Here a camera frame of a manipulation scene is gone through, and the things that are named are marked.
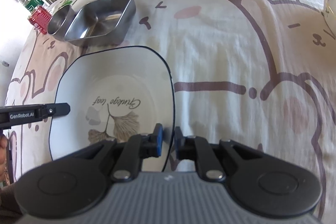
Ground white ginkgo leaf plate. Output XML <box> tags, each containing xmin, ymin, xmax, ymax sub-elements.
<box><xmin>49</xmin><ymin>46</ymin><xmax>175</xmax><ymax>171</ymax></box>

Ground small rounded steel bowl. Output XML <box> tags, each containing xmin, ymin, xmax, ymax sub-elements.
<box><xmin>47</xmin><ymin>5</ymin><xmax>76</xmax><ymax>41</ymax></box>

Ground rectangular steel tray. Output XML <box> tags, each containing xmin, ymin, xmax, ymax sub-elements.
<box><xmin>64</xmin><ymin>0</ymin><xmax>136</xmax><ymax>47</ymax></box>

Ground small floral scalloped bowl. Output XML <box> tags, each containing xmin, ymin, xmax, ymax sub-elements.
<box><xmin>323</xmin><ymin>0</ymin><xmax>336</xmax><ymax>38</ymax></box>

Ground person's left hand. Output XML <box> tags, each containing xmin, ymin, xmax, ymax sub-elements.
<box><xmin>0</xmin><ymin>134</ymin><xmax>8</xmax><ymax>182</ymax></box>

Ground red soda can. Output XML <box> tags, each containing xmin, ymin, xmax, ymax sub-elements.
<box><xmin>28</xmin><ymin>6</ymin><xmax>52</xmax><ymax>35</ymax></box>

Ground bear print tablecloth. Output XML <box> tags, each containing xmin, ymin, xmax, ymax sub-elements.
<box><xmin>5</xmin><ymin>0</ymin><xmax>335</xmax><ymax>223</ymax></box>

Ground green snack packet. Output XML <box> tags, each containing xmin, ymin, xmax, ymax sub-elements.
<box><xmin>60</xmin><ymin>0</ymin><xmax>74</xmax><ymax>8</ymax></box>

